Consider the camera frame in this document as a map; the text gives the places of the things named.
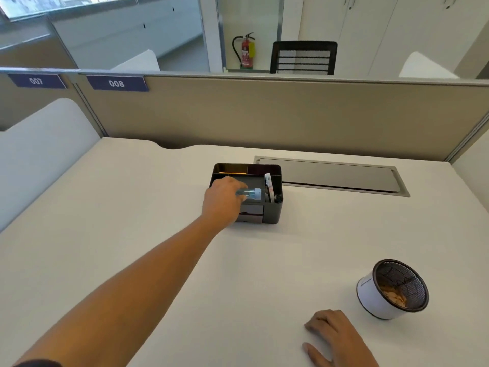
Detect dark sleeve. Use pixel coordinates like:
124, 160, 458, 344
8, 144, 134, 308
13, 359, 63, 367

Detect long beige desk partition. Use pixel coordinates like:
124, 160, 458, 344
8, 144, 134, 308
77, 70, 489, 162

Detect black desk organizer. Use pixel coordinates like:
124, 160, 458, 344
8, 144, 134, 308
209, 163, 284, 225

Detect white cabinet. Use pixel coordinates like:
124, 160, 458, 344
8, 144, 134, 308
298, 0, 489, 77

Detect black mesh cup white label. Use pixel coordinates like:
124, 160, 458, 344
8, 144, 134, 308
356, 259, 429, 321

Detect white side divider panel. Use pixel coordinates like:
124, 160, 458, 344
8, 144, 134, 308
0, 98, 102, 232
452, 128, 489, 197

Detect white chair back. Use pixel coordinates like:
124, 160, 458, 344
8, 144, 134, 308
398, 52, 460, 79
110, 49, 161, 72

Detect red fire extinguisher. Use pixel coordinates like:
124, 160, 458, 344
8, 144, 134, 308
232, 32, 256, 70

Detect short beige desk partition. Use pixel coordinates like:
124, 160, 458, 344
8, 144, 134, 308
0, 68, 108, 138

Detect person's left hand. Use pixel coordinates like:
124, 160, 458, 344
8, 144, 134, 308
201, 176, 249, 228

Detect blue number label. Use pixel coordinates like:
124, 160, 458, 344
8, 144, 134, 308
8, 73, 68, 89
86, 75, 150, 92

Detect person's right hand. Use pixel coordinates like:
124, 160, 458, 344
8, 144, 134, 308
303, 309, 380, 367

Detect white correction tape dispenser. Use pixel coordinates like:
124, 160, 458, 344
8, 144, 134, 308
264, 173, 276, 203

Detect wooden clips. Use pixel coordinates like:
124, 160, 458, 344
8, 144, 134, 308
382, 286, 409, 307

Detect black mesh office chair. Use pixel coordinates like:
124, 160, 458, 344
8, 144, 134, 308
270, 41, 338, 76

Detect person's left forearm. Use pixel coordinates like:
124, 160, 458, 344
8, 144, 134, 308
13, 214, 230, 367

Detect grey cable tray cover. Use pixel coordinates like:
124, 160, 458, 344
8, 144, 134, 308
254, 156, 411, 198

